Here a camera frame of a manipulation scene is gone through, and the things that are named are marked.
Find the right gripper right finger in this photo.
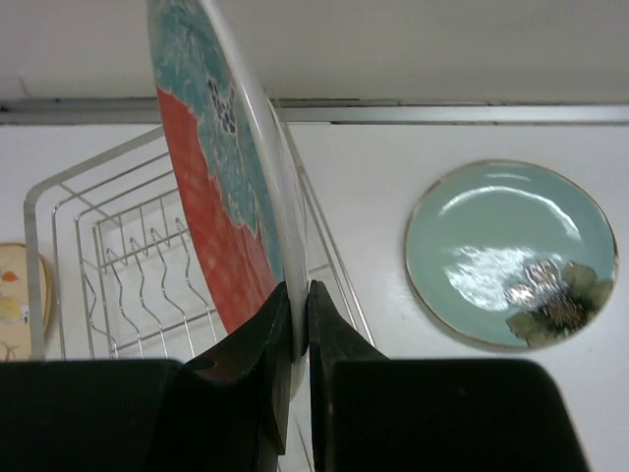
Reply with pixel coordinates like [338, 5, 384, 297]
[307, 280, 386, 470]

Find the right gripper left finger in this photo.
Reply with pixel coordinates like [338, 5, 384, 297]
[186, 282, 291, 455]

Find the red and teal plate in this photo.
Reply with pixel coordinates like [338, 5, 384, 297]
[146, 1, 309, 389]

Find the light green flower plate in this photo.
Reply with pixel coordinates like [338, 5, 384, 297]
[404, 160, 618, 351]

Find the beige bird pattern plate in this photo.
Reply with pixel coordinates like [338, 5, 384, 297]
[1, 243, 54, 362]

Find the silver wire dish rack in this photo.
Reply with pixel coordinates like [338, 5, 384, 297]
[23, 95, 378, 363]

